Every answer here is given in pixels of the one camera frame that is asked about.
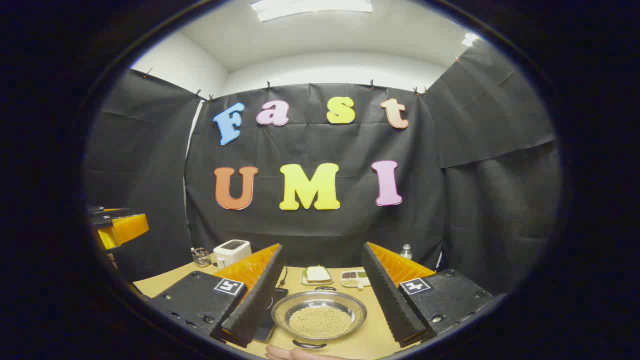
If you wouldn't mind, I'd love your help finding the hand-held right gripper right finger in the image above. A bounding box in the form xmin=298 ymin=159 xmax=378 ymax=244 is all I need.
xmin=361 ymin=242 xmax=496 ymax=349

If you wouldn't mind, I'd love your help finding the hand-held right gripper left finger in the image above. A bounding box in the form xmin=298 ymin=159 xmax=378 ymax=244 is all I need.
xmin=150 ymin=243 xmax=287 ymax=349

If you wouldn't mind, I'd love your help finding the black induction cooktop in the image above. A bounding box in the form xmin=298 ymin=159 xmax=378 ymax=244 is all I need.
xmin=252 ymin=287 xmax=289 ymax=343

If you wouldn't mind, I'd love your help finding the stainless steel pot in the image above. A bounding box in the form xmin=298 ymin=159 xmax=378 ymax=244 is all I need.
xmin=271 ymin=286 xmax=368 ymax=350

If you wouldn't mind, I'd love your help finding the white divided spice tray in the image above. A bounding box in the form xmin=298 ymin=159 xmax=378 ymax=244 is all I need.
xmin=340 ymin=270 xmax=372 ymax=290

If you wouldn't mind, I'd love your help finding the small sandwich plate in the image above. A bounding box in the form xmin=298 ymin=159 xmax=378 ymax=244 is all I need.
xmin=301 ymin=267 xmax=334 ymax=287

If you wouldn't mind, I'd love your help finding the white toaster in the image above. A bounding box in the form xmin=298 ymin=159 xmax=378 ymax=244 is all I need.
xmin=213 ymin=240 xmax=252 ymax=271

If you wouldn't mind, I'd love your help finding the pile of soybeans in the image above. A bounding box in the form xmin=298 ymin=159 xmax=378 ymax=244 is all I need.
xmin=289 ymin=306 xmax=354 ymax=340

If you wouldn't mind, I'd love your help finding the black backdrop cloth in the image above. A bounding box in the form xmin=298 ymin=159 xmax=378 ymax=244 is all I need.
xmin=85 ymin=40 xmax=563 ymax=296

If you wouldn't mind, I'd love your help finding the large ceiling light panel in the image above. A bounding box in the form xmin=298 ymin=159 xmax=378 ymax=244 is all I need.
xmin=250 ymin=0 xmax=373 ymax=23

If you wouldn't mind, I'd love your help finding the wire utensil holder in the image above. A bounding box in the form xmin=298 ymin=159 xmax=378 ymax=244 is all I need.
xmin=191 ymin=247 xmax=213 ymax=268

